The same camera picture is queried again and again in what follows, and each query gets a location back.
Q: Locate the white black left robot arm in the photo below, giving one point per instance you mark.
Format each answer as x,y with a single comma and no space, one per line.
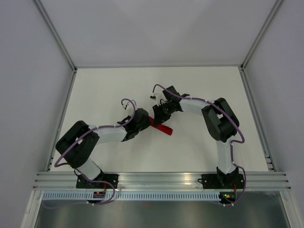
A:
79,141

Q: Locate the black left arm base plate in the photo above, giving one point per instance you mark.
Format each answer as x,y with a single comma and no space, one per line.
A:
104,180

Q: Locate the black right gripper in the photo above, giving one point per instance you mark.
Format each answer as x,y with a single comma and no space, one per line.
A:
159,118

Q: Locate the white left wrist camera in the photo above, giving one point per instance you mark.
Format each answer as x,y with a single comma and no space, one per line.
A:
129,105

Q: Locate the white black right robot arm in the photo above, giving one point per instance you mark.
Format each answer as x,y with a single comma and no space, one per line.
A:
221,124

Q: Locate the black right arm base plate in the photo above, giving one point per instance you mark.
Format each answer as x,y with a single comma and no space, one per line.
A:
211,181

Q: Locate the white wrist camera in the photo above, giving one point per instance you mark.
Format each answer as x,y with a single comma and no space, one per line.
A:
156,97
129,105

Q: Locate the red cloth napkin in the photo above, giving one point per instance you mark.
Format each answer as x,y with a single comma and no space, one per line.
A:
165,129

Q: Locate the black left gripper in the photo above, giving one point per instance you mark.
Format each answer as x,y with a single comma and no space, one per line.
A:
147,124

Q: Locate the white slotted cable duct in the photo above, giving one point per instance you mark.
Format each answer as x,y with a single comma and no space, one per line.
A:
133,195

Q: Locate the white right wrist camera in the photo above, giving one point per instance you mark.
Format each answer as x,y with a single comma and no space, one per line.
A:
156,97

